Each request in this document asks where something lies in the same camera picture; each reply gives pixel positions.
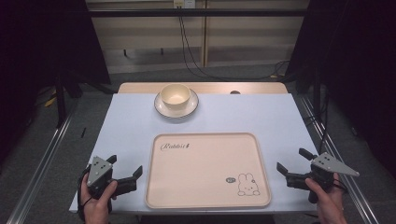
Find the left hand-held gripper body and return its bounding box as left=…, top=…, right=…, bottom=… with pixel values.
left=81, top=155, right=120, bottom=201

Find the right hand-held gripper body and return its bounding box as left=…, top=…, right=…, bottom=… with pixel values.
left=307, top=151, right=361, bottom=205

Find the person's right hand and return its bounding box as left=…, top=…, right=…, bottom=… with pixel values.
left=304, top=172, right=347, bottom=224

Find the person's left hand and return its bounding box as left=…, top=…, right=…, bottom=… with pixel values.
left=79, top=178, right=120, bottom=224

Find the white table cover sheet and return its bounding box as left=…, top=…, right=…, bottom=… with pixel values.
left=68, top=92, right=319, bottom=216

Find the black metal stand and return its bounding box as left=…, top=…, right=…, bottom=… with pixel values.
left=53, top=72, right=68, bottom=129
left=313, top=66, right=322, bottom=117

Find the white plate with dark rim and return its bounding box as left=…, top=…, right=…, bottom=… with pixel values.
left=153, top=88, right=200, bottom=119

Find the beige tray with rabbit print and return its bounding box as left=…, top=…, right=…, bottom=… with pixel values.
left=145, top=132, right=272, bottom=210

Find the yellow floor object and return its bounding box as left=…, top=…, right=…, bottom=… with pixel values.
left=44, top=90, right=59, bottom=108

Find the cream bowl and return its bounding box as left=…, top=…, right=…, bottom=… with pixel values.
left=160, top=83, right=191, bottom=111

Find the black curtain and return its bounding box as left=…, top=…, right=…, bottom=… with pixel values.
left=284, top=0, right=396, bottom=179
left=0, top=0, right=112, bottom=166

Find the black horizontal bar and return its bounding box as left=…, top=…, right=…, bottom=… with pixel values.
left=88, top=8, right=307, bottom=18

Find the aluminium floor rail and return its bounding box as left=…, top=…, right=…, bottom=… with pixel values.
left=6, top=105, right=79, bottom=224
left=299, top=94, right=379, bottom=224

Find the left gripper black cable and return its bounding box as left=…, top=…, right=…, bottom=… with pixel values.
left=76, top=166, right=93, bottom=222

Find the black hanging cable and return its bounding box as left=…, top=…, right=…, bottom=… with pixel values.
left=178, top=15, right=291, bottom=81

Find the wooden vertical post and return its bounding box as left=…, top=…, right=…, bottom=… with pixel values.
left=201, top=0, right=209, bottom=68

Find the white wall outlet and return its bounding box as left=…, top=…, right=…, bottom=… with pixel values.
left=173, top=0, right=196, bottom=9

